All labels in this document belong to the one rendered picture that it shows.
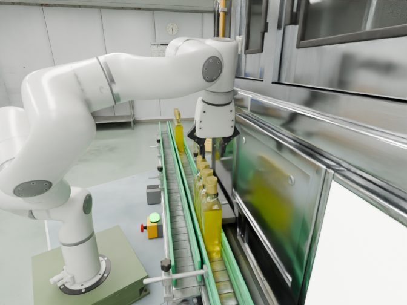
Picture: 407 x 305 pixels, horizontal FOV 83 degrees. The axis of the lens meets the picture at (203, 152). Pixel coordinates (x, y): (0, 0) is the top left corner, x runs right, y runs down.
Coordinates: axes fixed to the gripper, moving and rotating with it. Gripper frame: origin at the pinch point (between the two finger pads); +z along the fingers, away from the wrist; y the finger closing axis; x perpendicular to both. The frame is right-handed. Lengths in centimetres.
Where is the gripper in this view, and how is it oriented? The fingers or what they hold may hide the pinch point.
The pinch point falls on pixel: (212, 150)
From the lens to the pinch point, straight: 65.3
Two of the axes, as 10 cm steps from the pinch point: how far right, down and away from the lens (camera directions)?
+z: -0.5, 8.2, 5.7
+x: 1.9, 5.7, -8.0
